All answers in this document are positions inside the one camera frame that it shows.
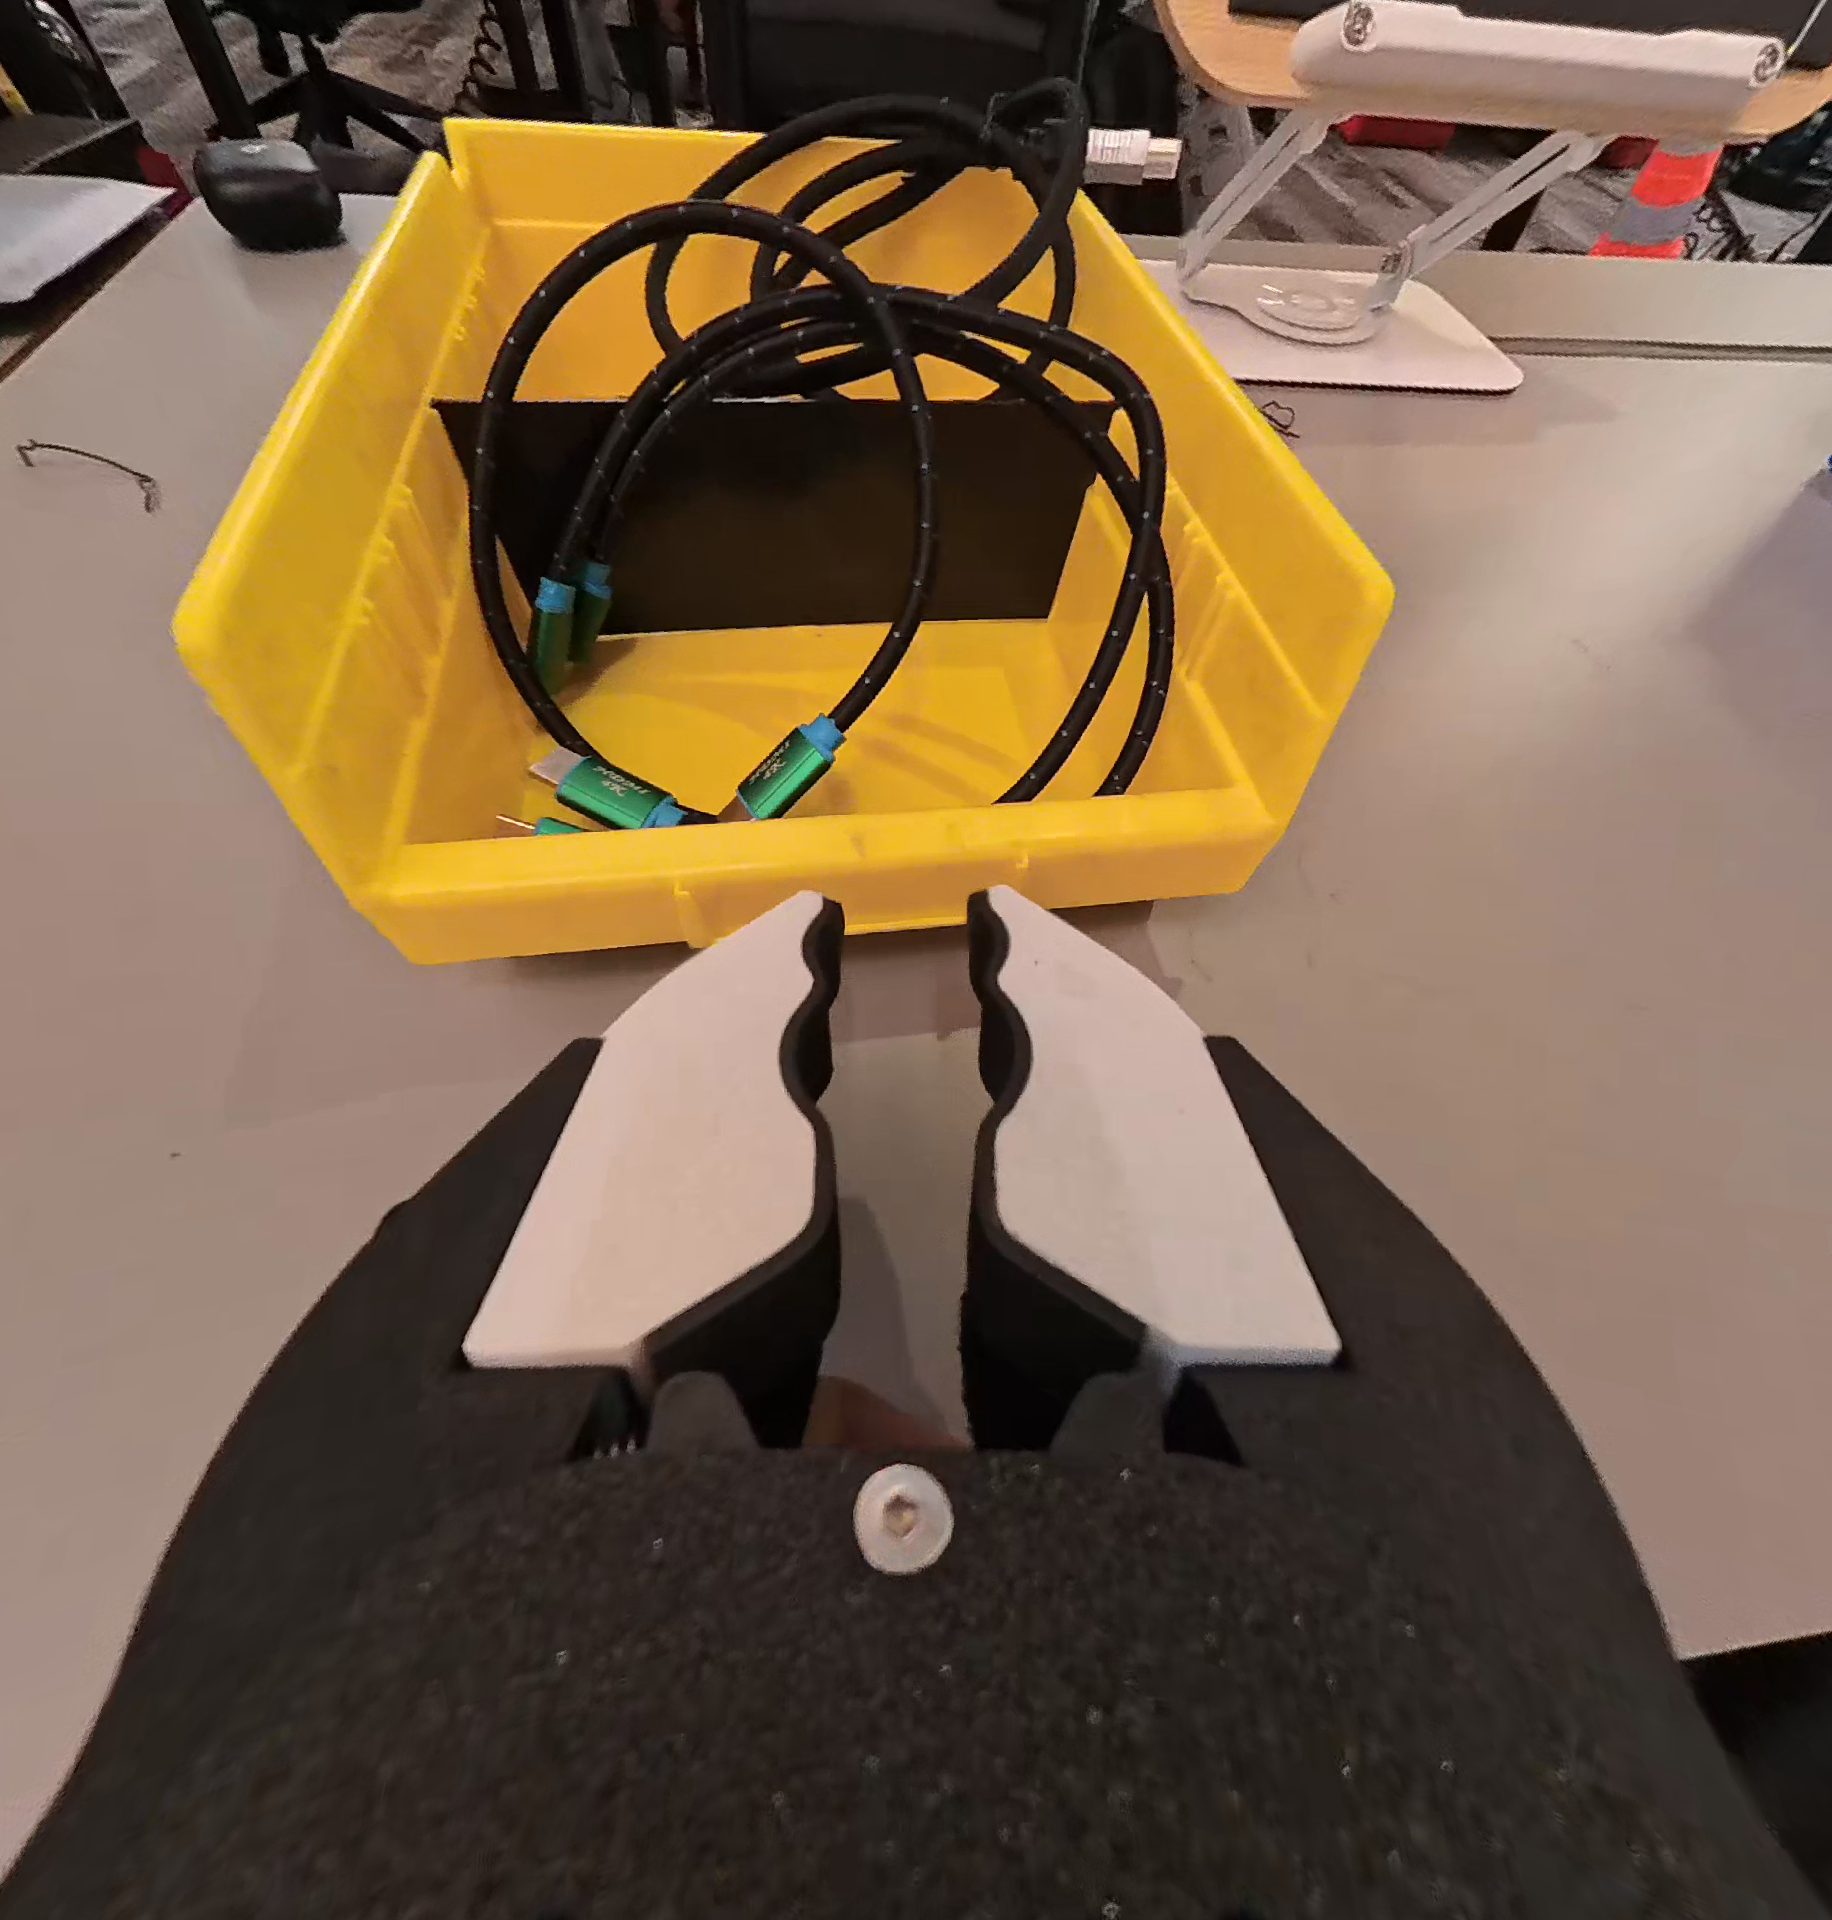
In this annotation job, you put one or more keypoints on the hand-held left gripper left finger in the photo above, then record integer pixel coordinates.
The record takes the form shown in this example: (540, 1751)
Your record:
(633, 1204)

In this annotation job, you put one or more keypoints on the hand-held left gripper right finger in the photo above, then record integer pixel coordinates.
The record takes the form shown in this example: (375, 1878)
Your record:
(1173, 1204)

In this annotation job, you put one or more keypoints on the yellow plastic bin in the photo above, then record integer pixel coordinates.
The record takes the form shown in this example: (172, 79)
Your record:
(315, 602)

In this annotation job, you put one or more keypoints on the black bin divider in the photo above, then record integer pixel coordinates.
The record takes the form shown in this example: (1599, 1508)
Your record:
(794, 514)

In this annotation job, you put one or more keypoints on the white panel stand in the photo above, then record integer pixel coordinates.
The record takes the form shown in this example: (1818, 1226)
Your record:
(1354, 326)

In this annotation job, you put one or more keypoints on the black computer mouse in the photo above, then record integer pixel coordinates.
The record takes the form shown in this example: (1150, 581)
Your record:
(277, 195)

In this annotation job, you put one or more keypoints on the orange traffic cone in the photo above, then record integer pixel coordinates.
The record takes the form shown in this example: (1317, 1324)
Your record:
(1670, 204)

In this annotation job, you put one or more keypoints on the black office chair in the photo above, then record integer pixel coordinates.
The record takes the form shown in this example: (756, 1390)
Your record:
(315, 88)

